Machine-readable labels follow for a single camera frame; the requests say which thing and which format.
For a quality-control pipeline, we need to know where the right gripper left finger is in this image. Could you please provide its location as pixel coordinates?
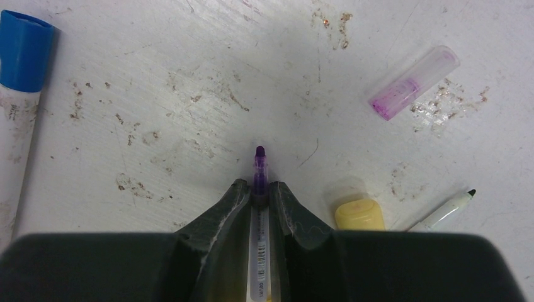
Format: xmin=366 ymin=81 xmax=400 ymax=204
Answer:
xmin=1 ymin=179 xmax=251 ymax=301

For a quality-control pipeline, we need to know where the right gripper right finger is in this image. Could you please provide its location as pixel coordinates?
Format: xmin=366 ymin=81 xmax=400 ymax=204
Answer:
xmin=270 ymin=182 xmax=524 ymax=301

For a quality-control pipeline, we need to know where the purple pen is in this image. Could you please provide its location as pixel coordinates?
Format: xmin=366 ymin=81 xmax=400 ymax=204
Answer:
xmin=249 ymin=146 xmax=270 ymax=301

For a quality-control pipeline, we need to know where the clear purple pen cap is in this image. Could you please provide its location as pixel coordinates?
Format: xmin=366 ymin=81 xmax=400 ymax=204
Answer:
xmin=370 ymin=45 xmax=460 ymax=121

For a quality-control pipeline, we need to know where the blue marker pen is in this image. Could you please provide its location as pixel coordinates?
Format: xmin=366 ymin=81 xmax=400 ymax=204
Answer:
xmin=1 ymin=10 xmax=54 ymax=250

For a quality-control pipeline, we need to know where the green pen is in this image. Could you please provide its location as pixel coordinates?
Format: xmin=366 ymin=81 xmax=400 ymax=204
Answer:
xmin=407 ymin=189 xmax=477 ymax=232

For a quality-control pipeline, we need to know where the yellow highlighter cap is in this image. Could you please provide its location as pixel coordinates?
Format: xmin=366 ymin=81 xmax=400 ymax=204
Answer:
xmin=334 ymin=198 xmax=385 ymax=231

